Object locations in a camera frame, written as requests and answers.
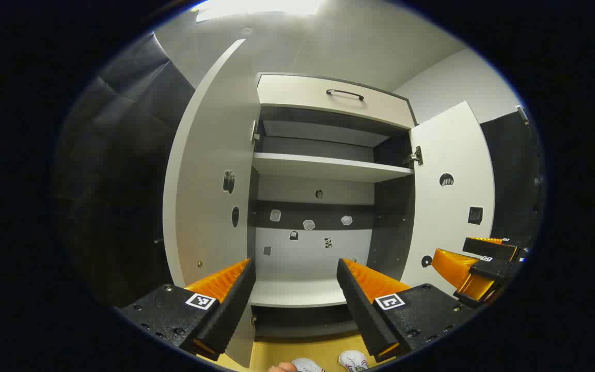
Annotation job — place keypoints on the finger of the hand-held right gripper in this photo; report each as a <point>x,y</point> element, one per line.
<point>494,249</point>
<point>494,269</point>

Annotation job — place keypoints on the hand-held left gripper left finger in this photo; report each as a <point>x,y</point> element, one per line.
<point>225,315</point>

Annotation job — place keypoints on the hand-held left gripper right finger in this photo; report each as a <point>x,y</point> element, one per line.
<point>364,310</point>

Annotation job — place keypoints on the white sneaker shoe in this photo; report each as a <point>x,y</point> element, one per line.
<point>308,366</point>
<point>353,360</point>

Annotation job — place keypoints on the white shoe cabinet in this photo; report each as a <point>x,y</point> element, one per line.
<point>308,253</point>

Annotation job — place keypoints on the white cabinet bottom board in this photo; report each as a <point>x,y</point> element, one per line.
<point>297,292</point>

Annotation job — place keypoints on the metal door hinge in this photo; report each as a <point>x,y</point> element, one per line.
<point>254,133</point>
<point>415,156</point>

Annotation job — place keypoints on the white cabinet shelf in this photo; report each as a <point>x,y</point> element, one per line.
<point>323,166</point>

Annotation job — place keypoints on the white cabinet drawer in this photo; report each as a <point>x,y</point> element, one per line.
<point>297,93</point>

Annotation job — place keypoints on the ceiling light panel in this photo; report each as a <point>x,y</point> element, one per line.
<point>256,6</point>

